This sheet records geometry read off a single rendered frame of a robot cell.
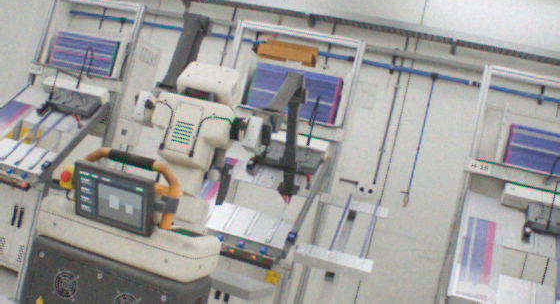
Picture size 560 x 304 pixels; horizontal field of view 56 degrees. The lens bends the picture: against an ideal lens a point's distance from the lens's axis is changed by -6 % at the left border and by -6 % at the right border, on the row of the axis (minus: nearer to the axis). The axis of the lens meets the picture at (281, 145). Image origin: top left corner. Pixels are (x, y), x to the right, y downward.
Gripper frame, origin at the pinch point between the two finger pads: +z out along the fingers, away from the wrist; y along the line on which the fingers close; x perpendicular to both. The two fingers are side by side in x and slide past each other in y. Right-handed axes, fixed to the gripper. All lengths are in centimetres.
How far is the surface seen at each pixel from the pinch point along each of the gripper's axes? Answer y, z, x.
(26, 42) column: 306, 20, -144
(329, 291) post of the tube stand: -32.8, 21.0, 30.6
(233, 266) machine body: 23.0, 38.7, 17.0
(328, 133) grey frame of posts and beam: -6.3, -14.8, -46.9
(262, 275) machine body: 6.3, 38.7, 17.2
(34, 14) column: 307, -1, -161
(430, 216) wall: -71, 102, -143
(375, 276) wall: -40, 146, -108
